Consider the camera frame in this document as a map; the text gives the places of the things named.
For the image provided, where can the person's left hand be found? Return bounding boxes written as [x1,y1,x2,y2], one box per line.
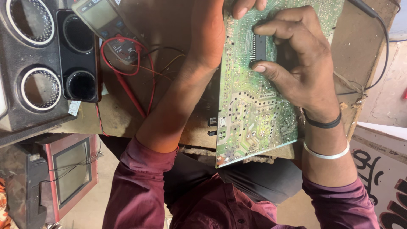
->
[187,0,268,72]

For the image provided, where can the person's right hand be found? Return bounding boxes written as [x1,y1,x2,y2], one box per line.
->
[251,5,341,112]

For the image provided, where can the black integrated circuit chip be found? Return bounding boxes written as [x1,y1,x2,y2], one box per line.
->
[253,31,268,63]

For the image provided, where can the green printed circuit board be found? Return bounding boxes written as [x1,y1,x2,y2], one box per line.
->
[208,0,345,169]

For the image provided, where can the black multimeter test lead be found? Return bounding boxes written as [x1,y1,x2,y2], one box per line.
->
[139,46,185,61]

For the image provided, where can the grey digital multimeter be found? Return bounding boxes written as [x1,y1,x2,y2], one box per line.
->
[71,0,144,66]

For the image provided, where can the red multimeter test lead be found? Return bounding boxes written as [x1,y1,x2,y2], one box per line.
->
[95,36,156,137]

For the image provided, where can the black wristband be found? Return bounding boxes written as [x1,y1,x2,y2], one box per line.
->
[302,110,343,130]

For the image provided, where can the dark trousers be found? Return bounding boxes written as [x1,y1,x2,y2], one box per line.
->
[99,135,304,205]

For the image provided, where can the silver bangle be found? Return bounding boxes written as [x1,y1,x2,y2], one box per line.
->
[303,140,350,160]

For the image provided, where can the glossy black twin-port panel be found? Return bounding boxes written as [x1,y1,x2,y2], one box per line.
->
[56,10,100,103]

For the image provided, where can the small white led strip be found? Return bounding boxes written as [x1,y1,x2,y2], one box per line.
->
[68,100,82,117]

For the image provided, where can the maroon shirt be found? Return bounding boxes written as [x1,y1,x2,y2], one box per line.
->
[102,137,380,229]

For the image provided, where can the white printed signboard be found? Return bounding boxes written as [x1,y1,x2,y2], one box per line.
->
[349,122,407,229]

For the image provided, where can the black speaker cabinet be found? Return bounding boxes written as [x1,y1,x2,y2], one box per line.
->
[0,0,103,147]

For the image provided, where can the red-framed small television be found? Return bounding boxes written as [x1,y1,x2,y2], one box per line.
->
[41,134,100,223]

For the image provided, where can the dusty black device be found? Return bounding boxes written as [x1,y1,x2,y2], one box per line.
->
[0,144,49,229]

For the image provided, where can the orange cloth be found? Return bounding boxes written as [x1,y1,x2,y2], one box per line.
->
[0,177,13,229]

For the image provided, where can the thin yellow wire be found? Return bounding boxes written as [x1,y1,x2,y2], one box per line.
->
[130,53,186,82]

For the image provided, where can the tan string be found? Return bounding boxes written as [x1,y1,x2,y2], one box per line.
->
[332,70,369,107]

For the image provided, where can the black tool cable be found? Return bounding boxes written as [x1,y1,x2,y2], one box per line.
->
[337,0,391,96]

